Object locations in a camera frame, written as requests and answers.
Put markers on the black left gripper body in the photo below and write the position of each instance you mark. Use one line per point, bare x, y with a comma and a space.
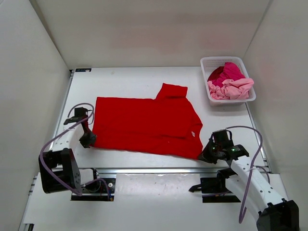
87, 138

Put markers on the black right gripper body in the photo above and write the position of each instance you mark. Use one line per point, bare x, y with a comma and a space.
211, 153

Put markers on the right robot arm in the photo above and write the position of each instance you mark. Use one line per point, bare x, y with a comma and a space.
271, 211

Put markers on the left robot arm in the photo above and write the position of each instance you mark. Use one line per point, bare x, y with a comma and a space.
58, 166

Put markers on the light pink t shirt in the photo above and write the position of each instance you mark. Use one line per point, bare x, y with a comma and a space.
231, 90

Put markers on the white plastic laundry basket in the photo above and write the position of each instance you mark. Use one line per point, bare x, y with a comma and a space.
209, 64

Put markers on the dark label sticker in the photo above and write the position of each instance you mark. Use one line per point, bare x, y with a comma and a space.
83, 70

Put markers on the dark red t shirt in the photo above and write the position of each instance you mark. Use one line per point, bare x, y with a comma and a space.
216, 74

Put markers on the magenta t shirt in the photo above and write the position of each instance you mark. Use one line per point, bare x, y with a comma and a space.
229, 71

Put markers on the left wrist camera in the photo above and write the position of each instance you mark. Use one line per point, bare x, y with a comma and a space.
79, 114

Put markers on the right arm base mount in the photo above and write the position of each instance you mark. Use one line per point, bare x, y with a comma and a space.
214, 189

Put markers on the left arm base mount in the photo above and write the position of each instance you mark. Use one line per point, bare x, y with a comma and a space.
95, 187

